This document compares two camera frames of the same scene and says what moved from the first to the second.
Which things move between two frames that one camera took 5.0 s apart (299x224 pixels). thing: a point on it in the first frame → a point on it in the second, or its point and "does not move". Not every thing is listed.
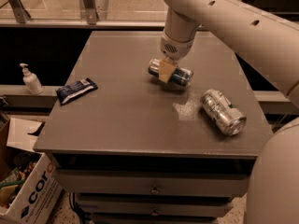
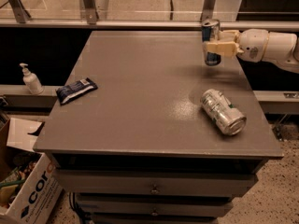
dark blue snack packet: (74, 91) does not move
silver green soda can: (226, 116) does not move
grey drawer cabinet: (138, 150) does not move
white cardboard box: (30, 185) does not move
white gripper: (175, 49) → (251, 45)
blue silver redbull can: (179, 76) → (210, 30)
